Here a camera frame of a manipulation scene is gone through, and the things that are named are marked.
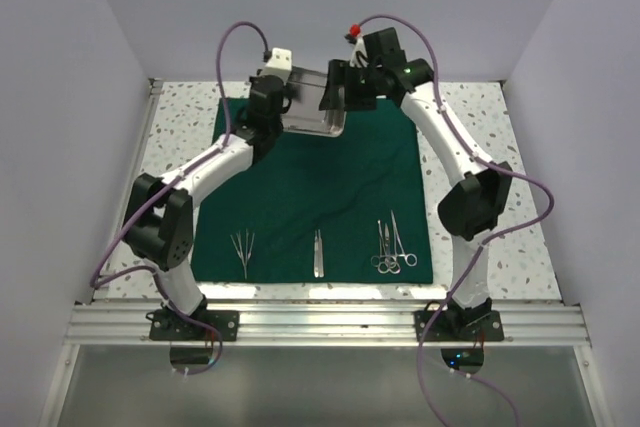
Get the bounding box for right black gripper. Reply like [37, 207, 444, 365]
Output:
[321, 58, 384, 112]

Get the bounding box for stainless steel tray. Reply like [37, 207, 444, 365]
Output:
[282, 66, 346, 138]

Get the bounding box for green surgical cloth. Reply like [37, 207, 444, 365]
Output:
[191, 100, 433, 284]

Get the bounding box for steel scalpel handle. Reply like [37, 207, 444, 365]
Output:
[318, 229, 324, 278]
[313, 229, 320, 278]

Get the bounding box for steel forceps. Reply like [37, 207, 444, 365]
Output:
[241, 229, 255, 280]
[230, 232, 248, 279]

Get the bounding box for long steel hemostat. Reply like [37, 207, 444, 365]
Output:
[391, 211, 418, 267]

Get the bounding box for small steel hemostat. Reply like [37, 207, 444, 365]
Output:
[370, 220, 395, 274]

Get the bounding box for steel surgical scissors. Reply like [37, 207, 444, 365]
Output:
[383, 224, 401, 275]

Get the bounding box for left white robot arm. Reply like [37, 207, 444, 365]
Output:
[122, 71, 290, 340]

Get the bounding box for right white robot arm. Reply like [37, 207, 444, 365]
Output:
[320, 59, 511, 340]

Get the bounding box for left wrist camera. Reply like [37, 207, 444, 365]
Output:
[258, 47, 293, 83]

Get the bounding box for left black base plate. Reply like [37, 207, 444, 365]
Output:
[145, 308, 240, 342]

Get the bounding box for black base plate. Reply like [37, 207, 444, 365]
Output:
[145, 308, 240, 342]
[424, 310, 505, 343]

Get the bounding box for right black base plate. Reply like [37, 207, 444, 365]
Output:
[424, 310, 505, 343]

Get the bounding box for aluminium rail frame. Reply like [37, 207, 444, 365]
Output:
[40, 79, 613, 426]

